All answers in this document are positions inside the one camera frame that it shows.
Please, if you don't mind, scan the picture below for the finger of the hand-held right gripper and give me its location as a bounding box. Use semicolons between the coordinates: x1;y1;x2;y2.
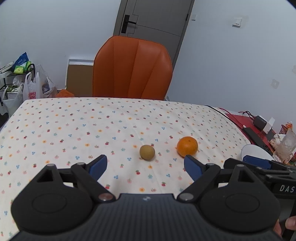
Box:
221;158;270;184
242;155;291;172

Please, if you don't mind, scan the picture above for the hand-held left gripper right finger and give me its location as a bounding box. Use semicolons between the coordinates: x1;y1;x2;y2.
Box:
177;154;256;204

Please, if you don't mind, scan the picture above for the white plastic bag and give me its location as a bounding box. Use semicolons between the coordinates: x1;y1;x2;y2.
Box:
2;85;24;117

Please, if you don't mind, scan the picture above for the white power adapter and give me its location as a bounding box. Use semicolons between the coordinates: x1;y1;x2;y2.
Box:
262;117;276;135

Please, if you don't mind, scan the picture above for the red basket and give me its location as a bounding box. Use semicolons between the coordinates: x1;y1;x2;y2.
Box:
280;124;295;135

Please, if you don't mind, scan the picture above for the person's right hand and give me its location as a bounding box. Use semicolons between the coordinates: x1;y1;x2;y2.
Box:
274;216;296;239

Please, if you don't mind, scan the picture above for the framed cork board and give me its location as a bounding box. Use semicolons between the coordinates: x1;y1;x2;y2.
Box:
66;59;95;92

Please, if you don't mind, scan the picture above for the small yellow-green round fruit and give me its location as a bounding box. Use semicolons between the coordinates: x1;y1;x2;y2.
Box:
139;144;156;160

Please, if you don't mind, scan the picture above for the black charger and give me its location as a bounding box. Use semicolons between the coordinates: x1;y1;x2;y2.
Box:
253;115;268;130

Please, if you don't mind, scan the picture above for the black door handle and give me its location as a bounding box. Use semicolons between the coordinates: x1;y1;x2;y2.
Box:
121;14;137;34

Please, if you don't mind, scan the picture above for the crumpled clear plastic bag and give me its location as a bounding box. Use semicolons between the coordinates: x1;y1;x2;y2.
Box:
273;128;296;163
35;65;58;98

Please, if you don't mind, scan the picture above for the black smartphone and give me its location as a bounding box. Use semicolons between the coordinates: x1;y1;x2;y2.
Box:
242;127;274;151

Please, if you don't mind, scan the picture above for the white plate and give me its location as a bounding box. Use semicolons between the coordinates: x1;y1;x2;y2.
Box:
241;144;275;163

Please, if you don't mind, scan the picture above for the large orange tangerine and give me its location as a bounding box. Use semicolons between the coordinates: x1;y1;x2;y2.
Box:
177;136;199;157

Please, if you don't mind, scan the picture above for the orange cloth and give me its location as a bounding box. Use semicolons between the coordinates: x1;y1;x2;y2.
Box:
56;89;75;98

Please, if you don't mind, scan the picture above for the floral print tablecloth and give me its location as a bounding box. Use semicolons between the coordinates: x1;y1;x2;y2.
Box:
0;97;255;240

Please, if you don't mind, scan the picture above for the orange leather chair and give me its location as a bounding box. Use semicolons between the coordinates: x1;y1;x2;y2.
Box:
92;35;174;101

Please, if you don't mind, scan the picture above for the red cable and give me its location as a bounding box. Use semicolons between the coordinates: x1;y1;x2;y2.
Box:
217;108;246;128

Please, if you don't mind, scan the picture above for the grey door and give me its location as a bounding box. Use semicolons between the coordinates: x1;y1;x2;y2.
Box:
113;0;195;101

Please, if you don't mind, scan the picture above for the green packet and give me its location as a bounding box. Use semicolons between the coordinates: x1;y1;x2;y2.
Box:
13;61;32;74

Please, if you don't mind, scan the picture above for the white bag with red print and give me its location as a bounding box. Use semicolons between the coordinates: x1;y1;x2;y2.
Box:
23;72;44;101

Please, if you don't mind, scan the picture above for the blue packet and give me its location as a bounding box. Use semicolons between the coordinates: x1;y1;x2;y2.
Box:
14;52;29;68

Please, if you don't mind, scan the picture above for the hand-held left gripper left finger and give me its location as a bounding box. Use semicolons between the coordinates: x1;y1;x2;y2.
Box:
33;154;116;204

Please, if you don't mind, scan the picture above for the black wire rack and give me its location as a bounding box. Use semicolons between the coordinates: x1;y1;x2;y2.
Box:
0;63;36;107

